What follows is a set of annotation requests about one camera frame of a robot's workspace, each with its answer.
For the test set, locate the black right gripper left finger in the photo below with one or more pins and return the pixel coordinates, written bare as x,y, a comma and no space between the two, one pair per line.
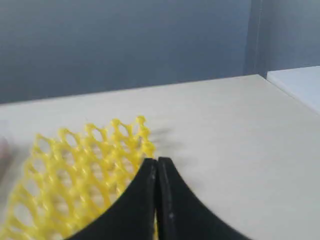
132,215

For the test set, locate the yellow plastic egg tray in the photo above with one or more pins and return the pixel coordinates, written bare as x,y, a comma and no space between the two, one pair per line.
69,181

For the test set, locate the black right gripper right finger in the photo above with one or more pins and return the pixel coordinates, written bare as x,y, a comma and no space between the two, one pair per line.
180,214

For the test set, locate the white side table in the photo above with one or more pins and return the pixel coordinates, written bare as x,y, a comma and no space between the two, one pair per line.
303,84

